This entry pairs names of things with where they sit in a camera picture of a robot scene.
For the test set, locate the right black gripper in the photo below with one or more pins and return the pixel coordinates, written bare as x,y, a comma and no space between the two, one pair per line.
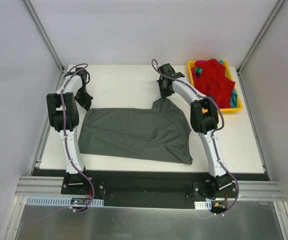
164,88

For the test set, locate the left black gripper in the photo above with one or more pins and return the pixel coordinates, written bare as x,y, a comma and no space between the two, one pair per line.
83,95

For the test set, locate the dark grey t shirt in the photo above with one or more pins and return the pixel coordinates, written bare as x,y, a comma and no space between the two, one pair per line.
160,133

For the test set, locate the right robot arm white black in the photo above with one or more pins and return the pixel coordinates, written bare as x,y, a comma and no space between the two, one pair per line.
206,119

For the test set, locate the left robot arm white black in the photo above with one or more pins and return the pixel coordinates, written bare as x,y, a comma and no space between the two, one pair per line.
64,118

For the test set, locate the yellow plastic bin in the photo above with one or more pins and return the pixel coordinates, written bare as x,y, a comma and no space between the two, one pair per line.
231,100

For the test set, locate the magenta t shirt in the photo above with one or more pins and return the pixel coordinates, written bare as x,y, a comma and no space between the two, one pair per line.
199,63

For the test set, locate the red t shirt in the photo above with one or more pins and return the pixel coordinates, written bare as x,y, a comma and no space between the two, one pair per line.
215,83

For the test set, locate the teal t shirt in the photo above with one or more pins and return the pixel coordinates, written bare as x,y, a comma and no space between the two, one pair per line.
234,98

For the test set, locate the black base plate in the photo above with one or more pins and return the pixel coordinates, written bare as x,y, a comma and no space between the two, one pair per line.
139,189

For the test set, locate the front aluminium rail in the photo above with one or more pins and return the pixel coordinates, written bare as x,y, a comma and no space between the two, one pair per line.
248,190

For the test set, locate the left aluminium frame post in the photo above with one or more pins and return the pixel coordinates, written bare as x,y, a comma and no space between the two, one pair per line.
30,9

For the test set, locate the aluminium frame post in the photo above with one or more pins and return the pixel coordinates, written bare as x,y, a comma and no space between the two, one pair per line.
30,9
261,34

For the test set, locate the left white cable duct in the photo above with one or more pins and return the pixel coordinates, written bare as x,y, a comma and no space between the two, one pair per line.
58,201

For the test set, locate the white cable duct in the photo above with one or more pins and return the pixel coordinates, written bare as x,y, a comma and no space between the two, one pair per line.
203,205
58,201

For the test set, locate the right white cable duct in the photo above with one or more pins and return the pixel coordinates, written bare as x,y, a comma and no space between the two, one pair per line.
203,205

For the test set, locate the right aluminium frame post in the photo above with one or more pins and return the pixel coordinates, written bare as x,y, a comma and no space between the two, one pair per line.
261,34

